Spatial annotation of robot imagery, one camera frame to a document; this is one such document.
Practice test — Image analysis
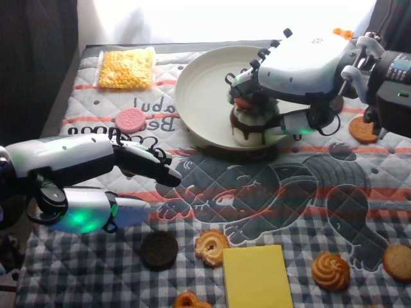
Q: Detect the pretzel-shaped cookie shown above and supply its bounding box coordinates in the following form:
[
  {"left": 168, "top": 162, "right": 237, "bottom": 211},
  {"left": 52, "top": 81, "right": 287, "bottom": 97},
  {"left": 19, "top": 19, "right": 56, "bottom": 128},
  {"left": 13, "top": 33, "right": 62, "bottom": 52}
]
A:
[{"left": 173, "top": 291, "right": 213, "bottom": 308}]

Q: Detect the white round plate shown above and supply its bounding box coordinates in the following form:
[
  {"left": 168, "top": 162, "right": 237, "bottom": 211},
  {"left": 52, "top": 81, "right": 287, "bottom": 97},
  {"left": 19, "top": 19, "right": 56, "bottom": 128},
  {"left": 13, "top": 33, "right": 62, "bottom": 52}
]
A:
[{"left": 175, "top": 45, "right": 290, "bottom": 150}]

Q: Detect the dark curtain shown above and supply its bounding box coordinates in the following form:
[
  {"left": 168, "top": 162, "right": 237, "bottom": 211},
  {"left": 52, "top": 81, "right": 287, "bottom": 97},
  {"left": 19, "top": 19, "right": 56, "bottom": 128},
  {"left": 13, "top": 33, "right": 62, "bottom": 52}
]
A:
[
  {"left": 368, "top": 0, "right": 411, "bottom": 55},
  {"left": 0, "top": 0, "right": 80, "bottom": 148}
]

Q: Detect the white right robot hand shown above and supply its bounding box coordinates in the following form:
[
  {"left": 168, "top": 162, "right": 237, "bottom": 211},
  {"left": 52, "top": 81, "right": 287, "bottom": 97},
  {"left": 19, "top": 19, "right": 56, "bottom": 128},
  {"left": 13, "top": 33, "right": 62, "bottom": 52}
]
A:
[{"left": 225, "top": 28, "right": 351, "bottom": 139}]

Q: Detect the pink sandwich cookie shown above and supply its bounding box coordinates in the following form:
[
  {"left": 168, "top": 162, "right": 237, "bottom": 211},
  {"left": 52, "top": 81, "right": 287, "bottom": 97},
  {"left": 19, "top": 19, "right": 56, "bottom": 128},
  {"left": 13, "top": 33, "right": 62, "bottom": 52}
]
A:
[{"left": 115, "top": 108, "right": 143, "bottom": 133}]

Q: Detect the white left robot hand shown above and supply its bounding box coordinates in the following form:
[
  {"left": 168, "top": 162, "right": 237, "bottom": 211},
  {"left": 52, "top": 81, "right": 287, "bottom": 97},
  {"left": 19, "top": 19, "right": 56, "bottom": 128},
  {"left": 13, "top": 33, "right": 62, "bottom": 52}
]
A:
[{"left": 4, "top": 133, "right": 183, "bottom": 234}]

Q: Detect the bag of yellow beads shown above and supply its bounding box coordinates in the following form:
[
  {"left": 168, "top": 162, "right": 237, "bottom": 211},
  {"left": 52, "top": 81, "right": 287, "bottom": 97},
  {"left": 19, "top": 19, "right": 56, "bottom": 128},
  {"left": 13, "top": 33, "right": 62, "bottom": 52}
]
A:
[{"left": 92, "top": 46, "right": 157, "bottom": 90}]

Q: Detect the ring-shaped butter cookie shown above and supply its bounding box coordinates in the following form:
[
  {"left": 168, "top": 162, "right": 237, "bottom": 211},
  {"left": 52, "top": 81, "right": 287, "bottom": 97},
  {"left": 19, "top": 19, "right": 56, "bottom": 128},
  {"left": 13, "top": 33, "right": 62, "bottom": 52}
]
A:
[{"left": 195, "top": 228, "right": 231, "bottom": 267}]

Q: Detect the round tan biscuit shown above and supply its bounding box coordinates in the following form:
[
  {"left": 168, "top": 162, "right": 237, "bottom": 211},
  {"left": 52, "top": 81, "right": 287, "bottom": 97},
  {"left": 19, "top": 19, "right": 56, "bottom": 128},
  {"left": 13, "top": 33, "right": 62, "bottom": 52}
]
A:
[
  {"left": 349, "top": 115, "right": 380, "bottom": 144},
  {"left": 381, "top": 243, "right": 411, "bottom": 284}
]

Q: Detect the small orange toy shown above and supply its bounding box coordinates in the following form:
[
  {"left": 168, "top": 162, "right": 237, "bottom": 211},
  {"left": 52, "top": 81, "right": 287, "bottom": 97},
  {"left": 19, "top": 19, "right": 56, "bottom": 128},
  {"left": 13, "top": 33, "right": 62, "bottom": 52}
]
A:
[{"left": 332, "top": 28, "right": 354, "bottom": 40}]

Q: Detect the grey printed bear quilt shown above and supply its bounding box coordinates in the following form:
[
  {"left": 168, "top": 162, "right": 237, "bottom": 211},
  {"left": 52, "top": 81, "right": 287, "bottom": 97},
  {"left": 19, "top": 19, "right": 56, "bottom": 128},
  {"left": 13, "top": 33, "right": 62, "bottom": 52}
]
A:
[{"left": 14, "top": 40, "right": 411, "bottom": 308}]

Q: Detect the yellow block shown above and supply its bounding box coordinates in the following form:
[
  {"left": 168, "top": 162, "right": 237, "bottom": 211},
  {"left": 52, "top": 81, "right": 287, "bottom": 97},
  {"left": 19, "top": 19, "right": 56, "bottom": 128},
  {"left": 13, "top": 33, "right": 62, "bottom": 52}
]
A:
[{"left": 222, "top": 244, "right": 295, "bottom": 308}]

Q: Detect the toy chocolate strawberry cake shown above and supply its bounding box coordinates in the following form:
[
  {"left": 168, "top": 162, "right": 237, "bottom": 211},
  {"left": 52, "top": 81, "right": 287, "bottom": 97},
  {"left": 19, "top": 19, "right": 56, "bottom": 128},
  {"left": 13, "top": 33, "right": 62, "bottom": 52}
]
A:
[{"left": 228, "top": 92, "right": 281, "bottom": 148}]

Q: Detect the swirl butter cookie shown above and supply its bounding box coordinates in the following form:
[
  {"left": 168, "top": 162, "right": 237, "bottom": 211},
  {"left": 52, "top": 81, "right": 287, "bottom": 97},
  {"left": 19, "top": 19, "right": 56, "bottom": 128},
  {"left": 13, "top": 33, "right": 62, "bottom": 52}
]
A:
[{"left": 311, "top": 252, "right": 351, "bottom": 292}]

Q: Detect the black sandwich cookie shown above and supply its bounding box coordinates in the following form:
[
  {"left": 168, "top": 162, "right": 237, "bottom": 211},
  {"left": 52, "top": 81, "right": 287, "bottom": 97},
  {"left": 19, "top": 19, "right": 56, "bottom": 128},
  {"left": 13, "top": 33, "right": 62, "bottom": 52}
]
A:
[{"left": 140, "top": 230, "right": 179, "bottom": 271}]

